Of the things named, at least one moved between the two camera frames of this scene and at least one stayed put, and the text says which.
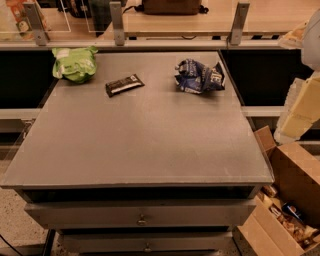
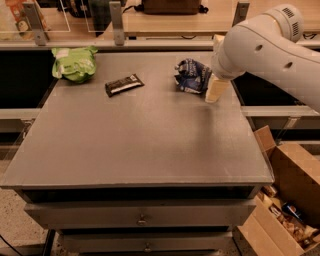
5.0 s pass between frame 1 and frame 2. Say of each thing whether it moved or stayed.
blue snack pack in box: stayed
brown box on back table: stayed
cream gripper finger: moved
